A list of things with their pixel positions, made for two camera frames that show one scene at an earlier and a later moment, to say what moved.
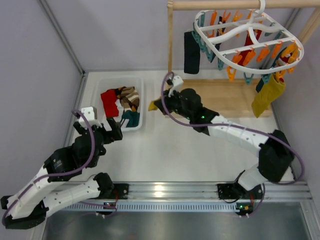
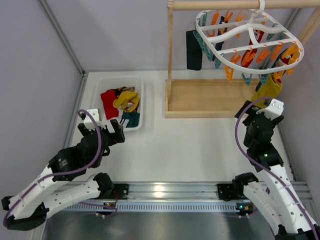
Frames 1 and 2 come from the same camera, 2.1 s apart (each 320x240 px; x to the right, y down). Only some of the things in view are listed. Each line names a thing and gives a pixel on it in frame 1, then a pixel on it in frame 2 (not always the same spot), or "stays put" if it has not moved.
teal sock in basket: [133, 116] stays put
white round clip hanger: [249, 40] stays put
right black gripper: [166, 103] -> [260, 117]
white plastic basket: [101, 84] stays put
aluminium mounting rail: [192, 197] stays put
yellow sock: [152, 106] -> [128, 100]
